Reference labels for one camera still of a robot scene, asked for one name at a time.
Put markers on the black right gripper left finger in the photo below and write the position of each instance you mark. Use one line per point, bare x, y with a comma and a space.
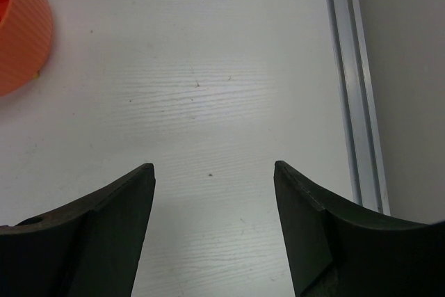
88, 247

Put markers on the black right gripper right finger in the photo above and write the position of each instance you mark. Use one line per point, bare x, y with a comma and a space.
338, 248

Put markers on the orange round divided container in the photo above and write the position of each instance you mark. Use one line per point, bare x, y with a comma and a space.
27, 29

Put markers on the aluminium rail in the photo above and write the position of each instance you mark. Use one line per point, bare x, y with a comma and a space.
359, 115

